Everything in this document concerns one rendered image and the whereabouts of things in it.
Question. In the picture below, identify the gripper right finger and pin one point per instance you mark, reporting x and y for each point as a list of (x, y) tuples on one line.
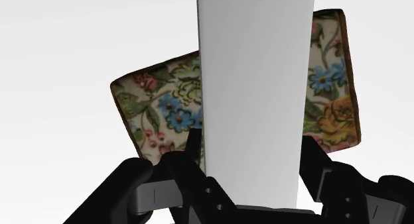
[(343, 191)]

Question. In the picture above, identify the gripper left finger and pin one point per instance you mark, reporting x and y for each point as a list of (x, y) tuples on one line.
[(181, 184)]

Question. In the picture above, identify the floral patterned robot stand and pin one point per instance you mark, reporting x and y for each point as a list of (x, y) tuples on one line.
[(161, 107)]

